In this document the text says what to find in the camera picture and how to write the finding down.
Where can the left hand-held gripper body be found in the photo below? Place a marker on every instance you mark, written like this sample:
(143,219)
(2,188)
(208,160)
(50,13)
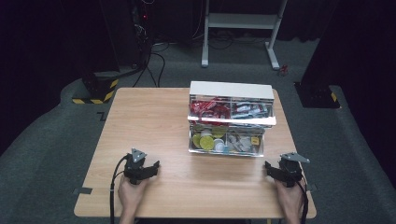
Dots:
(134,171)

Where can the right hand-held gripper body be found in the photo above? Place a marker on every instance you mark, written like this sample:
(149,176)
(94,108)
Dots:
(291,171)

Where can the clear drawer with white sachets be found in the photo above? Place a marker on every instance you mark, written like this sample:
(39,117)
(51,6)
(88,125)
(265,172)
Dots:
(225,154)

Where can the person's right hand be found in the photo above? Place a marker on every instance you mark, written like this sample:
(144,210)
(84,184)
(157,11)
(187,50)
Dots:
(289,199)

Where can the yellow packet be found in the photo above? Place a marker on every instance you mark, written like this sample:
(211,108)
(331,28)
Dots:
(255,140)

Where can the pile of white sachets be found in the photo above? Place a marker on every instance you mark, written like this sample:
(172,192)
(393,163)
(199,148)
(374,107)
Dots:
(241,143)

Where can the grey tape strip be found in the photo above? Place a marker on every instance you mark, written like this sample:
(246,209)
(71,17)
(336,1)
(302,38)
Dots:
(82,190)

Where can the group of green white capsules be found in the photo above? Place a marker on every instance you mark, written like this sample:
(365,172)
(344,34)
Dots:
(206,142)

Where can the pile of silver red packets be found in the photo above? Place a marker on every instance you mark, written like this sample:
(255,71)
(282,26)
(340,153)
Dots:
(250,110)

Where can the clear drawer with red packets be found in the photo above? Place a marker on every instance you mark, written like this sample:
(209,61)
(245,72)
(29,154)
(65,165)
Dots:
(232,121)

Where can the black yellow striped stand base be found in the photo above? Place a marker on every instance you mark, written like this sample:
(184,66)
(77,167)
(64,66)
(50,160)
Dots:
(99,88)

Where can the small red floor object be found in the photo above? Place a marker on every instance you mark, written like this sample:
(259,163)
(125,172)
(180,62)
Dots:
(283,70)

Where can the dark equipment rack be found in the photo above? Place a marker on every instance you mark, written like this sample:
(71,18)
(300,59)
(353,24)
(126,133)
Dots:
(141,28)

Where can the white metal stand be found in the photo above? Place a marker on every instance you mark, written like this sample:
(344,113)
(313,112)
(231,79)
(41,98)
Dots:
(239,21)

